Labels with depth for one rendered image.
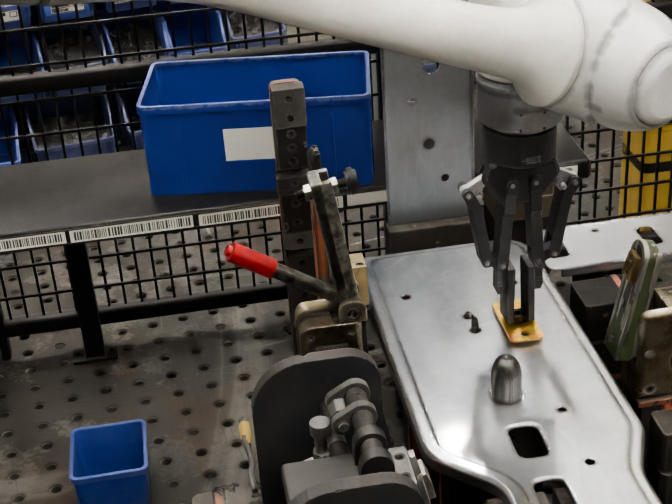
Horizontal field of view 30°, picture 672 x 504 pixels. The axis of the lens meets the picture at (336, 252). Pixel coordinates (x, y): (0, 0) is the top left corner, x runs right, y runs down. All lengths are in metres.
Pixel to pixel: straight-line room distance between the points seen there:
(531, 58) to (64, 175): 0.90
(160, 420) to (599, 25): 0.99
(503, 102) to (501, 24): 0.21
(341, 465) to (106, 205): 0.80
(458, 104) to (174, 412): 0.62
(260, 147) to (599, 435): 0.63
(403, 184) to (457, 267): 0.14
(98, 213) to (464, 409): 0.61
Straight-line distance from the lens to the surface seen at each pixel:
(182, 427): 1.81
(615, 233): 1.62
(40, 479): 1.77
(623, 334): 1.39
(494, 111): 1.27
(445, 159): 1.61
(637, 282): 1.36
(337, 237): 1.30
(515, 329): 1.41
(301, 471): 0.98
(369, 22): 1.06
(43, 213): 1.70
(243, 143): 1.65
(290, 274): 1.33
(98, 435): 1.70
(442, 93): 1.57
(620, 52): 1.07
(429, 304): 1.47
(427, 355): 1.38
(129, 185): 1.74
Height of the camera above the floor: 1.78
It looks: 29 degrees down
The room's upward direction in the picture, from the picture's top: 4 degrees counter-clockwise
